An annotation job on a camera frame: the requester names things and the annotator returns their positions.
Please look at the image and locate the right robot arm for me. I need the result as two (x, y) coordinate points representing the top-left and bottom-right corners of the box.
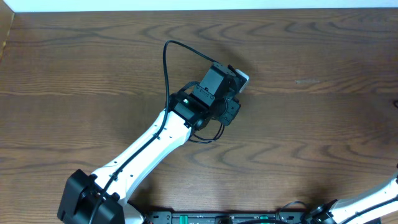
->
(303, 173), (397, 224)

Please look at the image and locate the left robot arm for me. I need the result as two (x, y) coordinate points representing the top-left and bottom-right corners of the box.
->
(57, 62), (249, 224)

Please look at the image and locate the black usb cable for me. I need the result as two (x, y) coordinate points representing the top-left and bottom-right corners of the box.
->
(188, 123), (226, 144)

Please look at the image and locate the left camera black cable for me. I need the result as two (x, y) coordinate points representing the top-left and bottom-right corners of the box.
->
(88, 39), (218, 224)

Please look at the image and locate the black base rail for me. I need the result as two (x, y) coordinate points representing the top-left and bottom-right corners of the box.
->
(144, 210), (305, 224)

